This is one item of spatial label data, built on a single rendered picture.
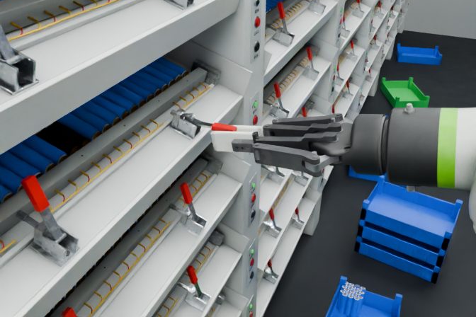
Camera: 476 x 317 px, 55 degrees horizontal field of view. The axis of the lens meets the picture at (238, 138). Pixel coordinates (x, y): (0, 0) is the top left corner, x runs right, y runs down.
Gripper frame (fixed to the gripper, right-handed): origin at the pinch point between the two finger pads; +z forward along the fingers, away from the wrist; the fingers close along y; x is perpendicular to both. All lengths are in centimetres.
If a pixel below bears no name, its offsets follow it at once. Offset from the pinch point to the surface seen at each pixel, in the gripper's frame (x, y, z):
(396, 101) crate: -88, 213, 9
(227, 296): -52, 16, 20
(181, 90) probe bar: 5.3, 5.2, 11.1
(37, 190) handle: 8.2, -26.7, 7.4
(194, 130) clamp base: 1.6, -1.0, 6.2
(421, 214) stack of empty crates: -82, 96, -15
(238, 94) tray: 0.2, 15.5, 7.0
